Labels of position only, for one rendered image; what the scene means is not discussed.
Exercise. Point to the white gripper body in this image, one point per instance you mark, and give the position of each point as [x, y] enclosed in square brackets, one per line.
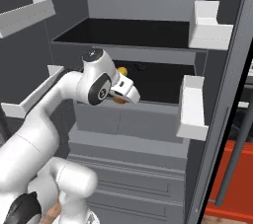
[130, 94]

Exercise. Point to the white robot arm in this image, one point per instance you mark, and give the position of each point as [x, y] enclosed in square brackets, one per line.
[39, 126]

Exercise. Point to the orange-brown apple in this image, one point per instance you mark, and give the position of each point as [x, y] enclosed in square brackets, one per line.
[119, 100]

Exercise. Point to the yellow pear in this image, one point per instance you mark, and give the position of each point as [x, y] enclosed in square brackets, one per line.
[122, 70]

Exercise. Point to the grey fridge drawer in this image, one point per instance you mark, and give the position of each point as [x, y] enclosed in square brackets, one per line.
[148, 122]
[138, 185]

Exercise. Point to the black fridge shelf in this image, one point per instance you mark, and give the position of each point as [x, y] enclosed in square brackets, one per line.
[131, 32]
[161, 81]

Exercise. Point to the dark grey right fridge door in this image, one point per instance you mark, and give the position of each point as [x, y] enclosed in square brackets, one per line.
[217, 103]

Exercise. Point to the dark grey fridge door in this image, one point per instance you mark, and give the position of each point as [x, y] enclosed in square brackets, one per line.
[217, 103]
[19, 53]

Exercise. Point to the grey fridge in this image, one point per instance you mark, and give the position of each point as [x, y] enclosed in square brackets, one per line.
[138, 1]

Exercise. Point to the dark grey left fridge door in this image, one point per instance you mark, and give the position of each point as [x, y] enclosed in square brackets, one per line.
[19, 53]

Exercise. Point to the white door bin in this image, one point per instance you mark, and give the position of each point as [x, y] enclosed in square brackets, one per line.
[33, 98]
[26, 15]
[209, 32]
[191, 112]

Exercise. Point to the red cabinet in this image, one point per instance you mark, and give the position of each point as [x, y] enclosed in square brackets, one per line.
[235, 182]

